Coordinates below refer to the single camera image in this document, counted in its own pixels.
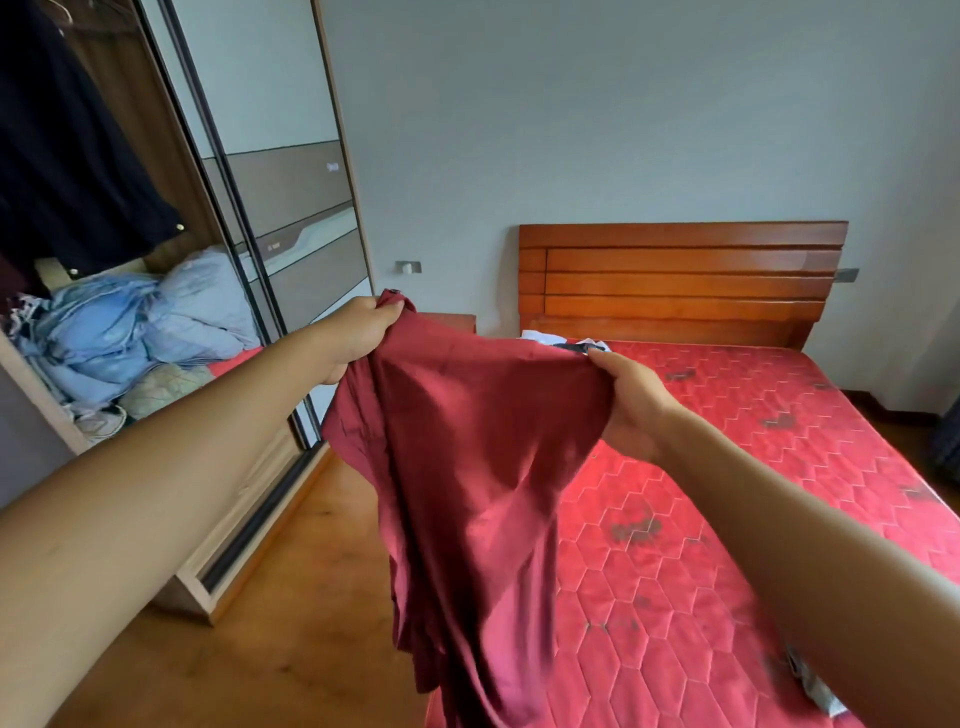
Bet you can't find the person's left forearm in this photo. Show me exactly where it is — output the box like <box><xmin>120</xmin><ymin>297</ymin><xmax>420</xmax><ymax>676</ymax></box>
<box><xmin>0</xmin><ymin>326</ymin><xmax>339</xmax><ymax>728</ymax></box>

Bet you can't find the frosted wardrobe sliding door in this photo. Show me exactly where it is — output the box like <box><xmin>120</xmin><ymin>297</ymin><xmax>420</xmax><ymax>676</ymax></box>
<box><xmin>134</xmin><ymin>0</ymin><xmax>376</xmax><ymax>451</ymax></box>

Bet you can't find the dark navy jacket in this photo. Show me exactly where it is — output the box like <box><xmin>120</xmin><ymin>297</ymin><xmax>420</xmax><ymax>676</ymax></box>
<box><xmin>0</xmin><ymin>0</ymin><xmax>187</xmax><ymax>280</ymax></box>

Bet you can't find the blue grey curtain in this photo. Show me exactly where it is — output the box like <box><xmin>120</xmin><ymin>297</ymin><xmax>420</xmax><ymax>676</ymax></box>
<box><xmin>928</xmin><ymin>393</ymin><xmax>960</xmax><ymax>485</ymax></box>

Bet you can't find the wooden wardrobe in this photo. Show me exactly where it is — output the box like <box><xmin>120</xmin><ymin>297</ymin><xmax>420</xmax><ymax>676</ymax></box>
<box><xmin>0</xmin><ymin>0</ymin><xmax>376</xmax><ymax>628</ymax></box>

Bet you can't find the person's left hand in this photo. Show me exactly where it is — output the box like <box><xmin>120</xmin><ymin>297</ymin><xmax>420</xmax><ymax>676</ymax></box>
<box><xmin>311</xmin><ymin>296</ymin><xmax>406</xmax><ymax>386</ymax></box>

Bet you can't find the dark red shirt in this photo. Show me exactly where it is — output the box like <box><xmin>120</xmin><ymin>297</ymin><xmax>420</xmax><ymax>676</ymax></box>
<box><xmin>320</xmin><ymin>290</ymin><xmax>616</xmax><ymax>728</ymax></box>

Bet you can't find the white button shirt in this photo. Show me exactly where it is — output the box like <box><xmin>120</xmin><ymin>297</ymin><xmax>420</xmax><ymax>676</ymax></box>
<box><xmin>521</xmin><ymin>329</ymin><xmax>613</xmax><ymax>354</ymax></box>

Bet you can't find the white cloth bundle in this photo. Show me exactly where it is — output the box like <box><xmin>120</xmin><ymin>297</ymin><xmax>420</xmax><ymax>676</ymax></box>
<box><xmin>11</xmin><ymin>247</ymin><xmax>262</xmax><ymax>412</ymax></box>

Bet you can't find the green quilted bedding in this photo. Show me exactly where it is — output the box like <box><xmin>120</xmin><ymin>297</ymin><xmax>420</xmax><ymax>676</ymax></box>
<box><xmin>116</xmin><ymin>363</ymin><xmax>217</xmax><ymax>421</ymax></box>

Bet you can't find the person's right hand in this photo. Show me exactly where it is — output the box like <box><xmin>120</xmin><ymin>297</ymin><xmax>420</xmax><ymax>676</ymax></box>
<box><xmin>586</xmin><ymin>348</ymin><xmax>680</xmax><ymax>466</ymax></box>

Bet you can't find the person's right forearm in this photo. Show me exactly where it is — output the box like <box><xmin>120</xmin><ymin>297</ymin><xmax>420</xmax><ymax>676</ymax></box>
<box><xmin>652</xmin><ymin>408</ymin><xmax>960</xmax><ymax>728</ymax></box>

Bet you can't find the wooden nightstand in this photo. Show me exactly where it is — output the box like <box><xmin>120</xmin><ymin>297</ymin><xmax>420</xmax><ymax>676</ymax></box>
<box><xmin>417</xmin><ymin>311</ymin><xmax>478</xmax><ymax>336</ymax></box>

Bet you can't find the red folded fabric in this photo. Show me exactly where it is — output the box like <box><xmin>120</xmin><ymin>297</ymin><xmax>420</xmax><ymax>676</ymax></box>
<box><xmin>208</xmin><ymin>346</ymin><xmax>265</xmax><ymax>379</ymax></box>

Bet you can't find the white folded cloth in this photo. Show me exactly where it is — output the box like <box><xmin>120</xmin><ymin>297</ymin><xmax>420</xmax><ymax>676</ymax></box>
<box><xmin>71</xmin><ymin>404</ymin><xmax>129</xmax><ymax>444</ymax></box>

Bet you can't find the red quilted mattress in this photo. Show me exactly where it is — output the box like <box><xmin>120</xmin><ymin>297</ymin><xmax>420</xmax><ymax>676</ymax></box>
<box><xmin>423</xmin><ymin>341</ymin><xmax>960</xmax><ymax>728</ymax></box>

